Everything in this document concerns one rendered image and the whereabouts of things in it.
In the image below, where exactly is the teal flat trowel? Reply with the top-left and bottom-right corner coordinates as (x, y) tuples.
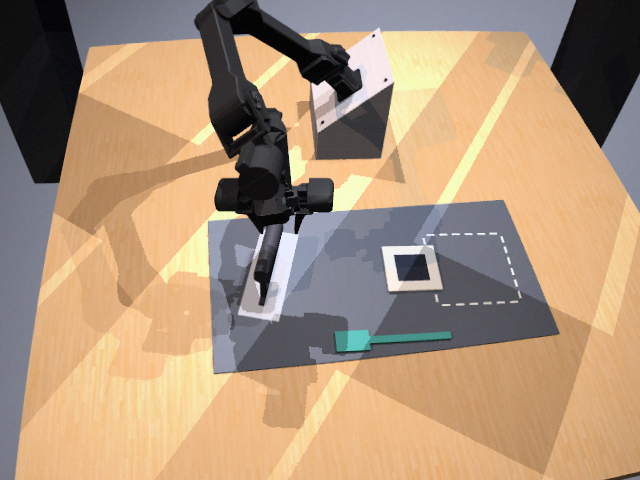
(335, 330), (452, 353)

